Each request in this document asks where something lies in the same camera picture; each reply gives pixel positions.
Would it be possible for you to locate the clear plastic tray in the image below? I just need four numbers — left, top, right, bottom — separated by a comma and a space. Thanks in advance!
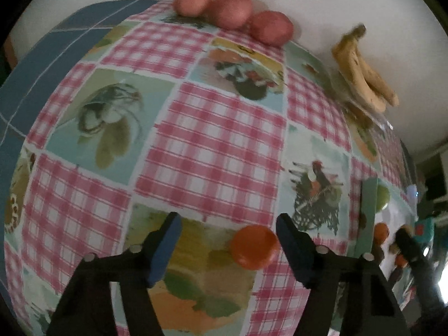
328, 70, 394, 131

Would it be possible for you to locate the checkered printed tablecloth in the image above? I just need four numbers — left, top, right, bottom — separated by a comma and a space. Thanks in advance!
3, 0, 421, 336

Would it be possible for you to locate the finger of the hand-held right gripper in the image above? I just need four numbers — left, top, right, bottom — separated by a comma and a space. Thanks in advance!
395, 227, 446, 309

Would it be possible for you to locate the bunch of yellow bananas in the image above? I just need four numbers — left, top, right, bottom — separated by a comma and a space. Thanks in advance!
345, 24, 400, 108

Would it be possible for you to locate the green apple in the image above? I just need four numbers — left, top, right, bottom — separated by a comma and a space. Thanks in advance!
375, 182, 391, 213

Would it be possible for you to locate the white tray with green rim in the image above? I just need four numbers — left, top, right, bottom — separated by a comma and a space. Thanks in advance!
353, 177, 422, 333

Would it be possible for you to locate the small red apple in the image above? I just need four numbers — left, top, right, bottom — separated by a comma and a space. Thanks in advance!
173, 0, 213, 17

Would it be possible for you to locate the large red apple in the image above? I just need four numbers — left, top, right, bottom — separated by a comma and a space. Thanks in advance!
249, 11, 294, 47

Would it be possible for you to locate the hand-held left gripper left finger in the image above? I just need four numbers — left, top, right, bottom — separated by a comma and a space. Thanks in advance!
45, 212, 183, 336

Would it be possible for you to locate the medium red apple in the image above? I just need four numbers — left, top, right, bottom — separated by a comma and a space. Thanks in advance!
209, 0, 253, 31

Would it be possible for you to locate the spotted yellow banana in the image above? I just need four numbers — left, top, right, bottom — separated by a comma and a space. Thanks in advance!
331, 44, 388, 113

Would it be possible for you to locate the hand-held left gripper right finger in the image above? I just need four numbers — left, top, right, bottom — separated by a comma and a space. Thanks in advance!
276, 213, 410, 336

